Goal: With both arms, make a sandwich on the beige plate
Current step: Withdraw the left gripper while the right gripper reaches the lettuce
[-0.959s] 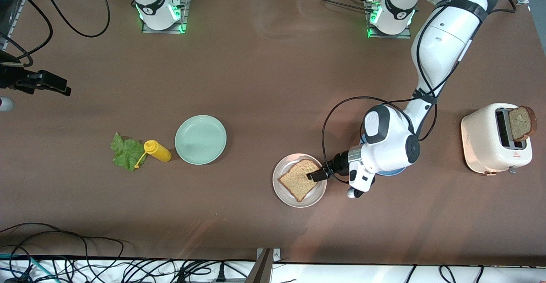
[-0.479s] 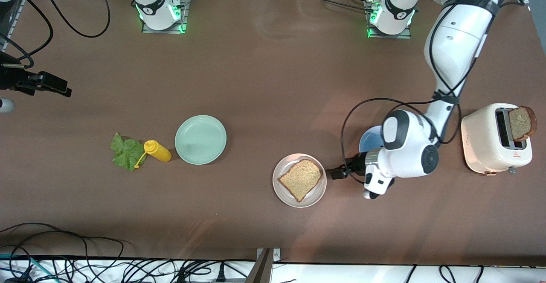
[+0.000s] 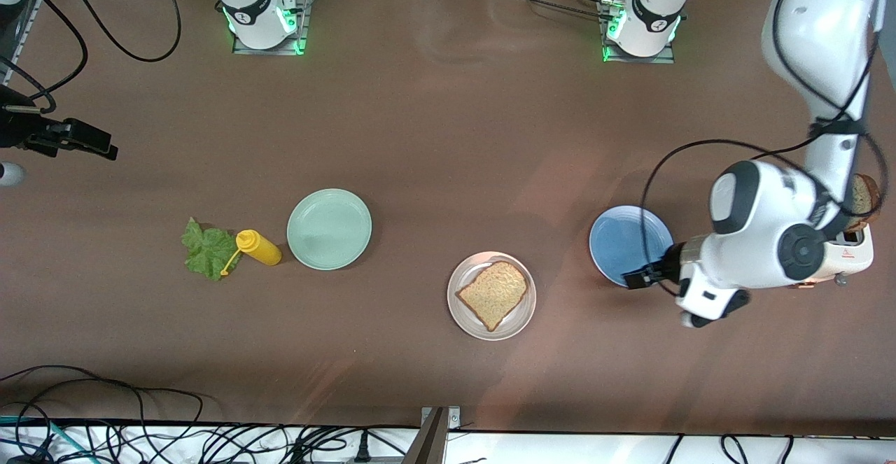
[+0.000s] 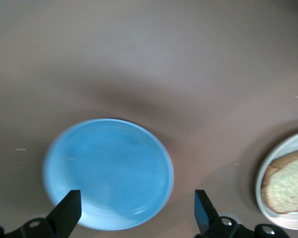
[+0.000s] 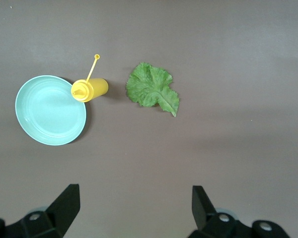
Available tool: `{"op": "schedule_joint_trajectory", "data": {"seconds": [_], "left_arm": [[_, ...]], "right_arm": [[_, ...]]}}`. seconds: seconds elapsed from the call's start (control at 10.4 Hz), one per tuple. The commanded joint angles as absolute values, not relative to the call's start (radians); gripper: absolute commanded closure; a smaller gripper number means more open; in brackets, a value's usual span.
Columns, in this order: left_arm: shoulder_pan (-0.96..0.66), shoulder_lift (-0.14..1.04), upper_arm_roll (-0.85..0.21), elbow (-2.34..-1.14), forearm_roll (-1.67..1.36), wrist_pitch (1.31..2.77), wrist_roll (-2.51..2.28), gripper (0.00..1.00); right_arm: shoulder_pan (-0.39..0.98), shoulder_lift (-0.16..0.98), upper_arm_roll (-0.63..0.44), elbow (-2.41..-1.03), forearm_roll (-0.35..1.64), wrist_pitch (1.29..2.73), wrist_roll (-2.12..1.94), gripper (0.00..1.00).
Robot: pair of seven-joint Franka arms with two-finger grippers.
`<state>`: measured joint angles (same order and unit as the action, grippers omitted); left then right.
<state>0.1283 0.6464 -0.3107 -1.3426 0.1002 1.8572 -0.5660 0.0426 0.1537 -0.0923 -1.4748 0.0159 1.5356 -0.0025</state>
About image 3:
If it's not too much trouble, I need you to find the yellow squeeze bottle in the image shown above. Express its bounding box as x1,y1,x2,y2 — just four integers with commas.
220,230,283,277

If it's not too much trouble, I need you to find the beige plate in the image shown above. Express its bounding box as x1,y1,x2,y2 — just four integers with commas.
447,251,538,342

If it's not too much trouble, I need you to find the black table cable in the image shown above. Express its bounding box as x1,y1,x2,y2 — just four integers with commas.
490,0,617,20

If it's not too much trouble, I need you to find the white toaster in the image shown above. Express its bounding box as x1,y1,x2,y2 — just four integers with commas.
790,223,875,289

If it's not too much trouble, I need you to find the brown bread slice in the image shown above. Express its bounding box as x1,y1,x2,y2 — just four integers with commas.
456,261,529,332
848,174,881,232

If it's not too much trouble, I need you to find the teal floor cable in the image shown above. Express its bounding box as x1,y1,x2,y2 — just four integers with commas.
0,415,74,463

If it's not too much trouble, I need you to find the mint green plate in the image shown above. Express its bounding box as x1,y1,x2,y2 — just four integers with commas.
286,188,373,271

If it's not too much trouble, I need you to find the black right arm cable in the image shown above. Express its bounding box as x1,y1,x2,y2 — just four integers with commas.
0,0,183,113

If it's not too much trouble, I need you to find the green lettuce leaf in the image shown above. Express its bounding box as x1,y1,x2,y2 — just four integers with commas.
181,217,242,282

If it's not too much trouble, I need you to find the grey metal bracket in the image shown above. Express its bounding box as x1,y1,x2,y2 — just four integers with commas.
402,406,463,464

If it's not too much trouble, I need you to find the black looped floor cable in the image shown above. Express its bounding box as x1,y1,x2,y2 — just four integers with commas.
0,365,205,464
721,435,751,464

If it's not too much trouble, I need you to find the blue plate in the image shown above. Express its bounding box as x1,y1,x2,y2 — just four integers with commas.
589,205,676,289

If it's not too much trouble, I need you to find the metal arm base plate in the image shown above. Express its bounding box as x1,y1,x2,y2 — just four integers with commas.
602,0,676,64
233,0,312,55

